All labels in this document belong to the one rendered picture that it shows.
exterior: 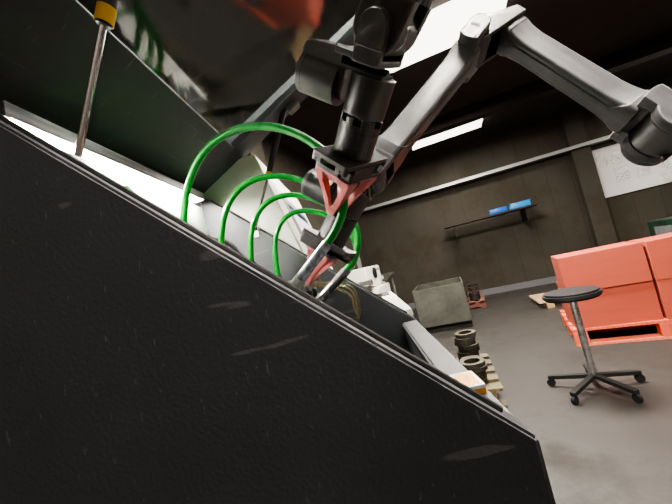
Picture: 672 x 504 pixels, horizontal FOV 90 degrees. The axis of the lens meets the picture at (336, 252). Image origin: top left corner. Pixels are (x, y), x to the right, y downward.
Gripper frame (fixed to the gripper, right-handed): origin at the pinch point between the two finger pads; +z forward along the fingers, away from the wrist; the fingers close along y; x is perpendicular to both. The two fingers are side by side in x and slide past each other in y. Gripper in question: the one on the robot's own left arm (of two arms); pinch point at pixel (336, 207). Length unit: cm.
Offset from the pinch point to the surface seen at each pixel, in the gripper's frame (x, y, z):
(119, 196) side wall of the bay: -5.9, 28.7, -6.0
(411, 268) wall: -136, -569, 399
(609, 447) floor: 108, -126, 112
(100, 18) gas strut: -21.4, 22.3, -18.1
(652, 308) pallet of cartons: 130, -303, 110
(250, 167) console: -51, -25, 22
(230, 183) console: -53, -19, 27
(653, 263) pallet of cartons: 109, -310, 80
